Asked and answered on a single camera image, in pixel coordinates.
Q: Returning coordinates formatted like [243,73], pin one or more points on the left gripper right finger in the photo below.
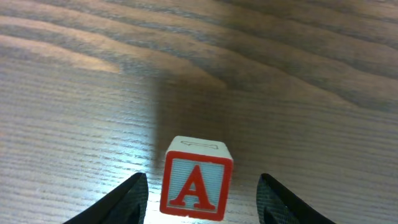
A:
[276,204]

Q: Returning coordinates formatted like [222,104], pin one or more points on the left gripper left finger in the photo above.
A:
[126,204]

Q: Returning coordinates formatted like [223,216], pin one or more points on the red letter A block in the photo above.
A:
[197,177]

